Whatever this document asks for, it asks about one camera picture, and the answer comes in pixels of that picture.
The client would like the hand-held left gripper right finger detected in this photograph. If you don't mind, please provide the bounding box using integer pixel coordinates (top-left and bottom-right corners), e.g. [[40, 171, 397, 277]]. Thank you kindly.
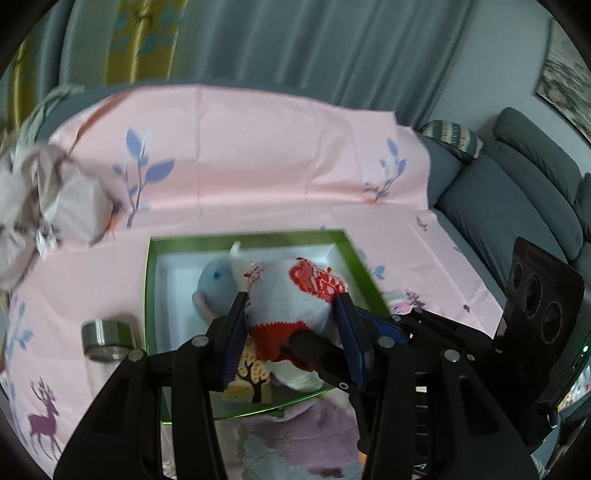
[[334, 294, 539, 480]]

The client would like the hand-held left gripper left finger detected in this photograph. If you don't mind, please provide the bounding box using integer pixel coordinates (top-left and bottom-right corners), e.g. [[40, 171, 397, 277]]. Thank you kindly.
[[53, 291, 251, 480]]

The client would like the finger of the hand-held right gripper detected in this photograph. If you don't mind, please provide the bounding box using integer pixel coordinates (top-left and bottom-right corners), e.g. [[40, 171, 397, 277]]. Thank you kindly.
[[284, 330, 371, 454], [360, 307, 504, 365]]

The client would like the white and red knitted sock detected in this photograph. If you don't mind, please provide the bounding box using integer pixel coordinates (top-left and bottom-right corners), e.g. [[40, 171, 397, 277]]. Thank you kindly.
[[229, 241, 350, 393]]

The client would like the blue plush toy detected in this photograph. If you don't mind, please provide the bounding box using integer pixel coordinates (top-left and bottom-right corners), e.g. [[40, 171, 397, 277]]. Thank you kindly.
[[191, 256, 246, 322]]

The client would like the green cardboard box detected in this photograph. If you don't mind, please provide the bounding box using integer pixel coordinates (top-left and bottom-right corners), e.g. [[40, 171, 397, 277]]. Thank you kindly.
[[144, 227, 392, 425]]

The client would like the yellow tree print cloth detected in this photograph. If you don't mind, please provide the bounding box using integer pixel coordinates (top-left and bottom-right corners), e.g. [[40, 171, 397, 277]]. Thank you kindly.
[[222, 342, 279, 407]]

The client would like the small pink and white item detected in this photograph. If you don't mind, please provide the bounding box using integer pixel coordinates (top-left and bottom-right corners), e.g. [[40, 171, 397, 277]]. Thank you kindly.
[[385, 288, 428, 317]]

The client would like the purple mesh bath pouf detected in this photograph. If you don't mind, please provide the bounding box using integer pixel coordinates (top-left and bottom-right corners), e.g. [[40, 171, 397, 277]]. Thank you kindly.
[[237, 396, 366, 480]]

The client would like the clear glass bottle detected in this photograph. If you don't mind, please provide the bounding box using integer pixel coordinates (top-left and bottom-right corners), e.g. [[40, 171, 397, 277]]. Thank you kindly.
[[82, 315, 141, 365]]

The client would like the grey sofa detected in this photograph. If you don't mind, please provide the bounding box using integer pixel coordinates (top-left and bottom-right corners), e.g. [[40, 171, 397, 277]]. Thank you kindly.
[[416, 107, 591, 301]]

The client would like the pink printed bed sheet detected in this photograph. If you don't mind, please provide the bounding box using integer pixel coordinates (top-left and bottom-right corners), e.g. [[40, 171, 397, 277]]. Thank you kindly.
[[0, 83, 509, 480]]

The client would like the patterned cushion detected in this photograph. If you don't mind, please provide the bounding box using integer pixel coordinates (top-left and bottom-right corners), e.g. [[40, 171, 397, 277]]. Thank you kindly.
[[420, 119, 485, 164]]

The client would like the crumpled white tissue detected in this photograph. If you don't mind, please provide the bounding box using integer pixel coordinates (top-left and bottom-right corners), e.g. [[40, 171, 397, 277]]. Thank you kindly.
[[34, 225, 64, 259]]

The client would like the crumpled beige cloth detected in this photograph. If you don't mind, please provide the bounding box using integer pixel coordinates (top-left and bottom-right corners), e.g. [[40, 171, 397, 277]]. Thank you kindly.
[[0, 85, 116, 292]]

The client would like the grey curtain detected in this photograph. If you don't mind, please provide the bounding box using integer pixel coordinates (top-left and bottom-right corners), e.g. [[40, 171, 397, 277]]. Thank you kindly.
[[37, 0, 481, 131]]

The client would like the yellow patterned curtain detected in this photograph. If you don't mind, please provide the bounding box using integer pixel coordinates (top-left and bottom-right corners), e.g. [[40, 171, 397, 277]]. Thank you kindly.
[[9, 0, 186, 125]]

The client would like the framed wall picture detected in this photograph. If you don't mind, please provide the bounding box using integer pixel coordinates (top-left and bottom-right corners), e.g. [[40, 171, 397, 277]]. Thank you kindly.
[[536, 18, 591, 141]]

